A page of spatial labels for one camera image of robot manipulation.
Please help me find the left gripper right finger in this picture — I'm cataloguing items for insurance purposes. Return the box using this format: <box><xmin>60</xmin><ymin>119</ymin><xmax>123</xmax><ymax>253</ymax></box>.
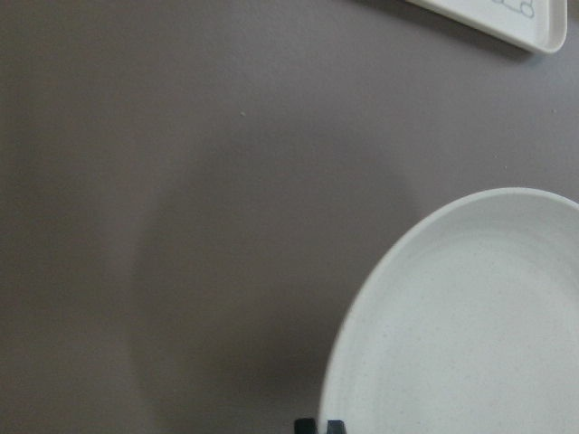
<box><xmin>326</xmin><ymin>420</ymin><xmax>346</xmax><ymax>434</ymax></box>

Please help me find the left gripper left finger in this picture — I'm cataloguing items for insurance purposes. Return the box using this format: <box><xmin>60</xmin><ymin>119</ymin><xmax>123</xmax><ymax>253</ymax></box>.
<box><xmin>293</xmin><ymin>418</ymin><xmax>318</xmax><ymax>434</ymax></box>

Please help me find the round white plate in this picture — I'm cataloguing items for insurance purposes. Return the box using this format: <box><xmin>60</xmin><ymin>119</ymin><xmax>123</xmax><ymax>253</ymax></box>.
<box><xmin>318</xmin><ymin>188</ymin><xmax>578</xmax><ymax>433</ymax></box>

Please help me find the white rabbit tray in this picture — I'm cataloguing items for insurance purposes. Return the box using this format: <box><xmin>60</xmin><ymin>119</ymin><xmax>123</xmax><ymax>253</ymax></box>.
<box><xmin>413</xmin><ymin>0</ymin><xmax>568</xmax><ymax>54</ymax></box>

